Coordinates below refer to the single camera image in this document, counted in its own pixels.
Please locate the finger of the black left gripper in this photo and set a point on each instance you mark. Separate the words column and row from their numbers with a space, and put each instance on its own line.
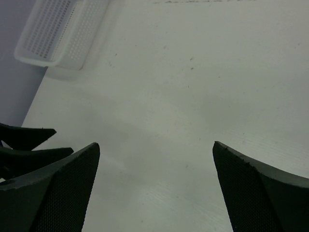
column 14, row 163
column 20, row 138

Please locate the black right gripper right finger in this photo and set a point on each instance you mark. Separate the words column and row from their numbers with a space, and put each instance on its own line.
column 260, row 197

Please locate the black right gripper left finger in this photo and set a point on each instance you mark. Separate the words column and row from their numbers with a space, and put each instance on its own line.
column 53, row 198

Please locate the white plastic basket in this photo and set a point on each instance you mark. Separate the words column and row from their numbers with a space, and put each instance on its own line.
column 59, row 33

